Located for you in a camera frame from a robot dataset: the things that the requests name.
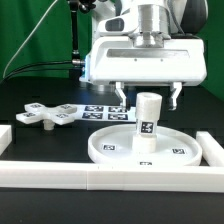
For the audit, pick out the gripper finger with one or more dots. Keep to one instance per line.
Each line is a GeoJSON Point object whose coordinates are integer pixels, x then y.
{"type": "Point", "coordinates": [119, 86]}
{"type": "Point", "coordinates": [175, 90]}

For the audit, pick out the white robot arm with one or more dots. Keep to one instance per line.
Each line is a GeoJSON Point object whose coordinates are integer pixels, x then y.
{"type": "Point", "coordinates": [146, 43]}

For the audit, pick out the white right fence bar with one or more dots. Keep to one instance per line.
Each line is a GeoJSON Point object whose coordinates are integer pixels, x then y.
{"type": "Point", "coordinates": [212, 151]}

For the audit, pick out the white left fence bar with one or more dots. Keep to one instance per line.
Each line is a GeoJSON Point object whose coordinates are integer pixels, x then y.
{"type": "Point", "coordinates": [5, 137]}

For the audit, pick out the white front fence bar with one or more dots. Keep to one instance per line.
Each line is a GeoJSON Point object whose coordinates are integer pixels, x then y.
{"type": "Point", "coordinates": [17, 174]}

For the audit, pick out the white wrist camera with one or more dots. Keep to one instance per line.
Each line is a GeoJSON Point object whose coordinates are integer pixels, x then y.
{"type": "Point", "coordinates": [117, 26]}

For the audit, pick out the white fence bar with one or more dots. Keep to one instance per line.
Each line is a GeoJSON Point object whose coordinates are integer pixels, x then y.
{"type": "Point", "coordinates": [212, 151]}
{"type": "Point", "coordinates": [17, 174]}
{"type": "Point", "coordinates": [5, 137]}

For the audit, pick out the white marker sheet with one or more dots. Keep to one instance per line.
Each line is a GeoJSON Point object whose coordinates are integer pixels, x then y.
{"type": "Point", "coordinates": [103, 113]}

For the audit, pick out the white cross-shaped table base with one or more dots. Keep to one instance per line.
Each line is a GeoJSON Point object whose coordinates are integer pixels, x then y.
{"type": "Point", "coordinates": [50, 116]}

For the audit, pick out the white round table top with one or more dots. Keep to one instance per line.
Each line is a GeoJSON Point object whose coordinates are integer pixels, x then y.
{"type": "Point", "coordinates": [121, 145]}

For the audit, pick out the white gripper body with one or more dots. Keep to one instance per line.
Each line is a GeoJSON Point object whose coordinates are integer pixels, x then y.
{"type": "Point", "coordinates": [114, 59]}

